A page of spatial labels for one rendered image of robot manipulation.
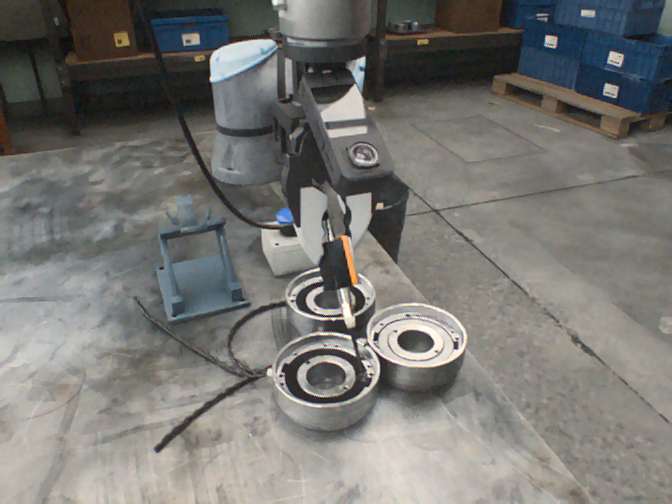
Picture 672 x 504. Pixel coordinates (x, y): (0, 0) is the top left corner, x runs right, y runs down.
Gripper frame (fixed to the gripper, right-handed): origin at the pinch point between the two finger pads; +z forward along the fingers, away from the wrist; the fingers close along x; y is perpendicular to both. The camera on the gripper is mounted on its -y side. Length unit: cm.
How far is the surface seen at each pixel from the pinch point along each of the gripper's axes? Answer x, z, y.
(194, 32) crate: -44, 37, 348
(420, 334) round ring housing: -8.8, 10.8, -3.2
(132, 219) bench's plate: 18.0, 13.1, 41.9
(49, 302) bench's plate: 30.0, 13.0, 22.5
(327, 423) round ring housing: 5.2, 11.1, -10.6
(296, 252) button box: -1.5, 9.9, 17.1
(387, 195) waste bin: -68, 58, 117
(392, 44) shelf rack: -181, 53, 331
